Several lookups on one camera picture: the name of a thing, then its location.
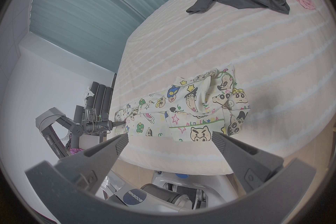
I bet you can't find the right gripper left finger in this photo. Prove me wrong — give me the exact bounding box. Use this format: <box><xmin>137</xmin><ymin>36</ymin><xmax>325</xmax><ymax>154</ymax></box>
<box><xmin>55</xmin><ymin>134</ymin><xmax>130</xmax><ymax>193</ymax></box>

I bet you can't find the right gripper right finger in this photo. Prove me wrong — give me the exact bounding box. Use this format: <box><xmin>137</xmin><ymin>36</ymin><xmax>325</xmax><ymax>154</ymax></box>
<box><xmin>212</xmin><ymin>131</ymin><xmax>284</xmax><ymax>194</ymax></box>

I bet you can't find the white printed pyjama top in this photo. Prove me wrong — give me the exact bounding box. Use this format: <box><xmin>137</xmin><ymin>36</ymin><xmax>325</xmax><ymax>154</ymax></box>
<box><xmin>114</xmin><ymin>64</ymin><xmax>251</xmax><ymax>143</ymax></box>

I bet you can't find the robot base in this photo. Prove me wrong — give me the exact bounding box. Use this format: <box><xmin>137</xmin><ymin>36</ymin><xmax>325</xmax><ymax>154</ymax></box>
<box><xmin>94</xmin><ymin>169</ymin><xmax>238</xmax><ymax>214</ymax></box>

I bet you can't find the black padded seat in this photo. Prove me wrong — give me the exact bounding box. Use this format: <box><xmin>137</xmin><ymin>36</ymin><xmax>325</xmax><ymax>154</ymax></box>
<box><xmin>85</xmin><ymin>81</ymin><xmax>114</xmax><ymax>120</ymax></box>

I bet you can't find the bed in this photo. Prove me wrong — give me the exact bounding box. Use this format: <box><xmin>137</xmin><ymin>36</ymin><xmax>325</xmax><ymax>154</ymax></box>
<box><xmin>111</xmin><ymin>0</ymin><xmax>336</xmax><ymax>175</ymax></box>

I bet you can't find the blue-green curtain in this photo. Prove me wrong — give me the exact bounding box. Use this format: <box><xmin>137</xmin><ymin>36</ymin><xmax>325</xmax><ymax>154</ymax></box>
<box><xmin>29</xmin><ymin>0</ymin><xmax>240</xmax><ymax>74</ymax></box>

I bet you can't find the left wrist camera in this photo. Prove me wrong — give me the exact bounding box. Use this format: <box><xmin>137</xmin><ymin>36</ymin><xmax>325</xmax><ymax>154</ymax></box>
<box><xmin>84</xmin><ymin>109</ymin><xmax>97</xmax><ymax>121</ymax></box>

